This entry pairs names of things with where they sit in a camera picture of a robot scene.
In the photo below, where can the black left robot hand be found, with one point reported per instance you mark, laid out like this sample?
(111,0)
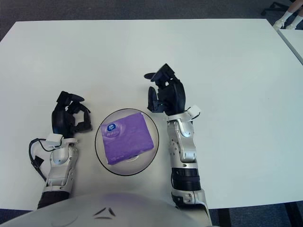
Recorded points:
(60,120)

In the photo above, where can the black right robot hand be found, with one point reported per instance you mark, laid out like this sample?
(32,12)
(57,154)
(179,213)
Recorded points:
(175,97)

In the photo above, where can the purple tissue paper pack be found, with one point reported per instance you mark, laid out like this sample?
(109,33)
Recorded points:
(127,139)

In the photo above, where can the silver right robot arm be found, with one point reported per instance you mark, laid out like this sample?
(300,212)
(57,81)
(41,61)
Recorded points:
(182,146)

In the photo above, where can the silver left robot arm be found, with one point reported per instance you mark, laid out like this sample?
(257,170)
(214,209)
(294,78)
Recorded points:
(59,160)

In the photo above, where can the white plate black rim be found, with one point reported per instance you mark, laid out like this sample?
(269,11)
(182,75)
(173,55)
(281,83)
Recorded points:
(123,169)

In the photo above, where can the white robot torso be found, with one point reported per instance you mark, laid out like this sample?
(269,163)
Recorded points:
(106,208)

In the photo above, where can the person foot white sneaker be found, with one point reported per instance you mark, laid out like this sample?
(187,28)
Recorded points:
(291,26)
(280,23)

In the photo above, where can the black table leg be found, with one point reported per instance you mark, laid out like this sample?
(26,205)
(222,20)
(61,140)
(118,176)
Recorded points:
(223,218)

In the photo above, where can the white side table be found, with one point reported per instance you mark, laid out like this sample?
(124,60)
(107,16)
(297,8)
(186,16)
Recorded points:
(296,40)

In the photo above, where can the black office chair base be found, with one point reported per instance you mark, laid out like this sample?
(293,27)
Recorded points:
(275,4)

